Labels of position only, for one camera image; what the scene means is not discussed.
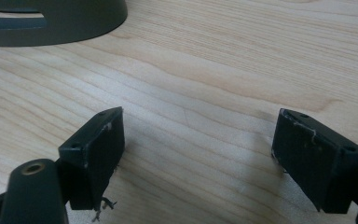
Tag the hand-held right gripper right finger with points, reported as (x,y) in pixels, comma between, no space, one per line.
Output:
(317,165)

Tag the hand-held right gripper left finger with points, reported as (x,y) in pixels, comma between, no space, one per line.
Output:
(93,158)

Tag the dark grey round base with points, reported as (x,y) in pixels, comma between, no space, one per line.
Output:
(74,21)

